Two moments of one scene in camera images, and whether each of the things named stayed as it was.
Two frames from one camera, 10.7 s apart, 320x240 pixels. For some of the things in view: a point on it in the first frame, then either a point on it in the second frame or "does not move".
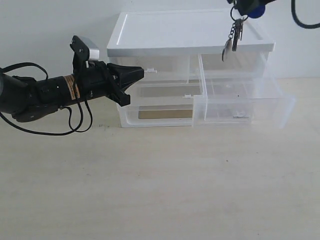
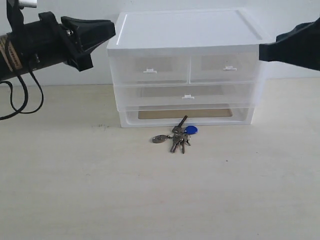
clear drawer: x=171 y=69 does not move
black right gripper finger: x=245 y=6 to x=305 y=52
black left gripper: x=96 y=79 to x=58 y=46
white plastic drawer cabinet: x=186 y=83 does not move
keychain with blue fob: x=237 y=26 to x=180 y=136
